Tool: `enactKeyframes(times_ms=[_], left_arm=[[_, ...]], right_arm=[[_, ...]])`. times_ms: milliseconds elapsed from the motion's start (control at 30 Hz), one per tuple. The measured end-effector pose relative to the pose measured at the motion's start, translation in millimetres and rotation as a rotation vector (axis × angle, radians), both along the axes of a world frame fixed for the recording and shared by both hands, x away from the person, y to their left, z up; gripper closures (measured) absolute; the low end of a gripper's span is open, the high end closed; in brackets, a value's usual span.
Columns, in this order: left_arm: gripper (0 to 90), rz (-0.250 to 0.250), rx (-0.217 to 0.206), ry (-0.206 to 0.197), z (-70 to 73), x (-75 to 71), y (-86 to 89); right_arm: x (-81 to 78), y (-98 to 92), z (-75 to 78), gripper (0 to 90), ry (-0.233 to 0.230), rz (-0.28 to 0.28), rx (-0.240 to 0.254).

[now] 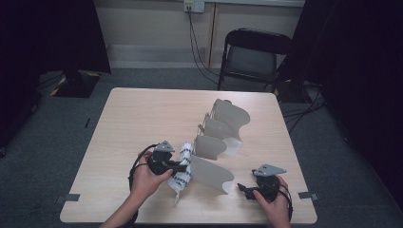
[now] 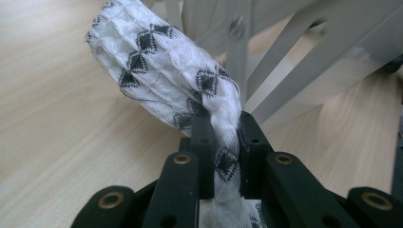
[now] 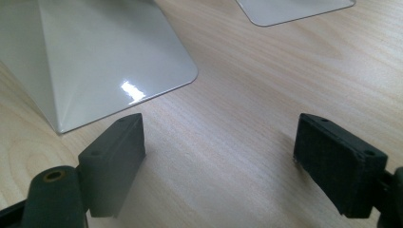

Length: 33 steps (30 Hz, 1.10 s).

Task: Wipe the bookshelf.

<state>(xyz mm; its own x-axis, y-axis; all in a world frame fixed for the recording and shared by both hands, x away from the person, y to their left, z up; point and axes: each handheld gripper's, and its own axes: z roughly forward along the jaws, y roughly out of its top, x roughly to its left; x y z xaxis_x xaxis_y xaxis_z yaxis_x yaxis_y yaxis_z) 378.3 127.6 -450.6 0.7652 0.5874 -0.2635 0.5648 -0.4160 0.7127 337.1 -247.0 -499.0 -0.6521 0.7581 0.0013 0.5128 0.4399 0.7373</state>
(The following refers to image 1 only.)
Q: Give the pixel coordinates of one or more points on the beige wall conduit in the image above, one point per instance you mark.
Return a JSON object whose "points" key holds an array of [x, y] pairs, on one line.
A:
{"points": [[212, 34]]}

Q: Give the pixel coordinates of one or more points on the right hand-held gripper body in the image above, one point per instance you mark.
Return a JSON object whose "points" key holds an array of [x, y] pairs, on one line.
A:
{"points": [[267, 185]]}

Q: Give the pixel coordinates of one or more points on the black stand base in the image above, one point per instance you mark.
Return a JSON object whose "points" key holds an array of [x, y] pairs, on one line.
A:
{"points": [[76, 85]]}

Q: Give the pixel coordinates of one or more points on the small black floor object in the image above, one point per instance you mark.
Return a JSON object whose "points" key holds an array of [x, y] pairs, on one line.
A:
{"points": [[87, 123]]}

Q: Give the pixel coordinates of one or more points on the person's right hand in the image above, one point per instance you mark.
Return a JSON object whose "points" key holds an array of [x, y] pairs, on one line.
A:
{"points": [[277, 209]]}

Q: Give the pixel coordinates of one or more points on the dark curtain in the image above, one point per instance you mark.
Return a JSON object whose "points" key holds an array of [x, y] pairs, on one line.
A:
{"points": [[47, 34], [358, 63]]}

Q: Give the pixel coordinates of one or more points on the black and white patterned cloth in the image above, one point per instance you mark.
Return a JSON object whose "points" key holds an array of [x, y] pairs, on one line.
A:
{"points": [[185, 152]]}

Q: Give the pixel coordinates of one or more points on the grey tape piece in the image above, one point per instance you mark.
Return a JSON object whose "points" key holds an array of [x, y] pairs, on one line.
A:
{"points": [[307, 195], [71, 197]]}

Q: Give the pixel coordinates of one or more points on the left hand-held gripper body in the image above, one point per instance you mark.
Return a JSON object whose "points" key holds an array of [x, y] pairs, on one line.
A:
{"points": [[160, 163]]}

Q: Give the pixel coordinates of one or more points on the white wall socket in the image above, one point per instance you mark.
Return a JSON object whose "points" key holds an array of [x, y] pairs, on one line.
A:
{"points": [[194, 5]]}

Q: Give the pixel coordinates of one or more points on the black folding chair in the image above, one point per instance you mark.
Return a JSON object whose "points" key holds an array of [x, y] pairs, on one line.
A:
{"points": [[250, 61]]}

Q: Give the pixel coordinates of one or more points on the person's left hand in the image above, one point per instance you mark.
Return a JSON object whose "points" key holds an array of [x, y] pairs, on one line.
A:
{"points": [[145, 183]]}

